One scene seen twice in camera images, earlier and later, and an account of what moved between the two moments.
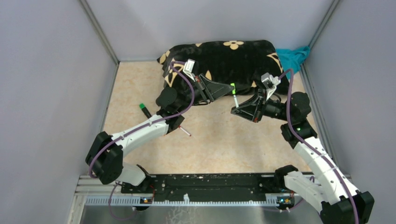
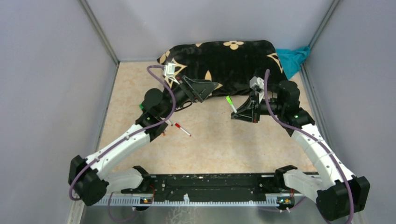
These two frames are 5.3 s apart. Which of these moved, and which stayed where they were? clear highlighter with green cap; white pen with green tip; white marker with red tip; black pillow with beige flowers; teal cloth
Moved: white pen with green tip; clear highlighter with green cap
Stayed: teal cloth; white marker with red tip; black pillow with beige flowers
